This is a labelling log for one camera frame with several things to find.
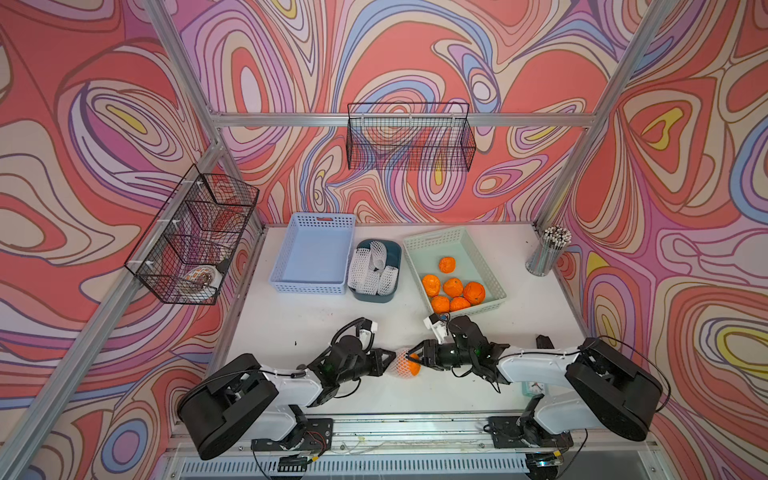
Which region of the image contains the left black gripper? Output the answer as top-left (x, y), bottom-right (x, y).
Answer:
top-left (335, 349), bottom-right (399, 388)

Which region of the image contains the black wire basket back wall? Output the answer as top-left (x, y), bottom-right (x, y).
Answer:
top-left (346, 100), bottom-right (477, 172)

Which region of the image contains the white foam net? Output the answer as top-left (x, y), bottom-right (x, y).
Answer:
top-left (347, 248), bottom-right (373, 294)
top-left (386, 348), bottom-right (421, 379)
top-left (377, 265), bottom-right (399, 296)
top-left (369, 240), bottom-right (387, 271)

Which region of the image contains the black wire basket wall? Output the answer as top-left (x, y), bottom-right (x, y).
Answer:
top-left (124, 166), bottom-right (259, 305)
top-left (346, 100), bottom-right (477, 172)

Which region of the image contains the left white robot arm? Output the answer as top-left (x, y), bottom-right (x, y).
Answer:
top-left (176, 335), bottom-right (396, 461)

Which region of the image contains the black wire basket left wall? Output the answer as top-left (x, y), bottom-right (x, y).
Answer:
top-left (124, 166), bottom-right (259, 305)

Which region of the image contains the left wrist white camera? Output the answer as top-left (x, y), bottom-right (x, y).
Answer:
top-left (355, 318), bottom-right (378, 352)

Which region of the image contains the black stapler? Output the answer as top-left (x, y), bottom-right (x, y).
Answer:
top-left (536, 334), bottom-right (554, 350)

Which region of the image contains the dark teal plastic tray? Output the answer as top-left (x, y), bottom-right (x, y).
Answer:
top-left (347, 239), bottom-right (402, 303)

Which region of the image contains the tape roll in wire basket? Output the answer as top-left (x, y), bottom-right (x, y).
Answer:
top-left (179, 265), bottom-right (220, 298)

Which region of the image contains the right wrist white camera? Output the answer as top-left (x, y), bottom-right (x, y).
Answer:
top-left (423, 313), bottom-right (451, 344)

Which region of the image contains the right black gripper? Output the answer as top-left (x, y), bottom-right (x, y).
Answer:
top-left (404, 340), bottom-right (475, 371)

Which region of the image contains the lavender perforated plastic basket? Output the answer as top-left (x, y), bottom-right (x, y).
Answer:
top-left (269, 212), bottom-right (356, 295)

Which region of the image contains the metal cup of pencils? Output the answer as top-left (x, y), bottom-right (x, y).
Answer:
top-left (526, 225), bottom-right (572, 277)

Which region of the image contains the wrist white camera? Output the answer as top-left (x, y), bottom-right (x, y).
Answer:
top-left (423, 313), bottom-right (451, 344)
top-left (355, 318), bottom-right (378, 352)

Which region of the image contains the mint green perforated basket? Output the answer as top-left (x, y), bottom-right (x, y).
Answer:
top-left (403, 226), bottom-right (507, 315)

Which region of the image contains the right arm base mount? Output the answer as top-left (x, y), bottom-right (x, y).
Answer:
top-left (483, 416), bottom-right (574, 451)

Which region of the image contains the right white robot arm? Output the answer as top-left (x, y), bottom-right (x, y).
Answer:
top-left (404, 315), bottom-right (663, 448)

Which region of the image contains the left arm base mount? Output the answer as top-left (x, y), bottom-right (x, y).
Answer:
top-left (251, 417), bottom-right (334, 454)

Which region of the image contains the small mint alarm clock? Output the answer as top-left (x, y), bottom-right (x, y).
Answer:
top-left (522, 382), bottom-right (548, 398)

